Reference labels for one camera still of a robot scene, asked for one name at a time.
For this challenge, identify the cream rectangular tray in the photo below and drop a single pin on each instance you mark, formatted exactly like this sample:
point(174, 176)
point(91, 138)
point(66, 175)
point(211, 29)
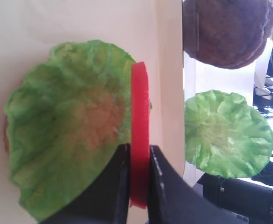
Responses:
point(150, 30)

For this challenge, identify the green lettuce leaf on tray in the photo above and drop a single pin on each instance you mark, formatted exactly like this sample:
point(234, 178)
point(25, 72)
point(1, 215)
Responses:
point(65, 121)

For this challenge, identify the right brown meat patty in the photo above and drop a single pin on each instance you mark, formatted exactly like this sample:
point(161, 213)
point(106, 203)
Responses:
point(228, 34)

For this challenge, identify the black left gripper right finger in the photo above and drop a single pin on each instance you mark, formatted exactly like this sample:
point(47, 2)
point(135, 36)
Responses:
point(172, 201)

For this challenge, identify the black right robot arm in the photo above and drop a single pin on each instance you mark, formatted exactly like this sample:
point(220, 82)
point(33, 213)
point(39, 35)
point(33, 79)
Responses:
point(224, 201)

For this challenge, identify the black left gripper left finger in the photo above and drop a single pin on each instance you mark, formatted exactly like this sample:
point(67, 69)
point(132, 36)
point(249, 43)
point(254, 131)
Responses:
point(106, 200)

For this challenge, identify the red tomato slice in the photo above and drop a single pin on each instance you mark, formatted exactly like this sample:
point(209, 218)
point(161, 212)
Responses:
point(140, 155)

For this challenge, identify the green lettuce leaf in holder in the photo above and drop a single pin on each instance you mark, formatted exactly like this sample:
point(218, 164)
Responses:
point(224, 136)

